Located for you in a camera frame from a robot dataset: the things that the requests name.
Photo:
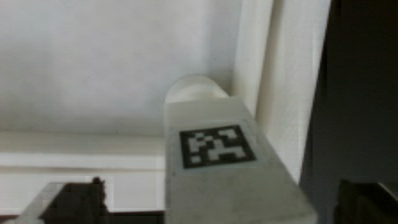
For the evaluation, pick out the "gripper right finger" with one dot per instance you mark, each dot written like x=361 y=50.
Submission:
x=367 y=203

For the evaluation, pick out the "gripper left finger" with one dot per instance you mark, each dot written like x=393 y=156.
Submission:
x=68 y=204

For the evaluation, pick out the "white square tabletop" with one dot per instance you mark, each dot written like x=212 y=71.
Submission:
x=97 y=52

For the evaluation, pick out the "white U-shaped fence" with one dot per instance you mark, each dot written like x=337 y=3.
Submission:
x=127 y=188

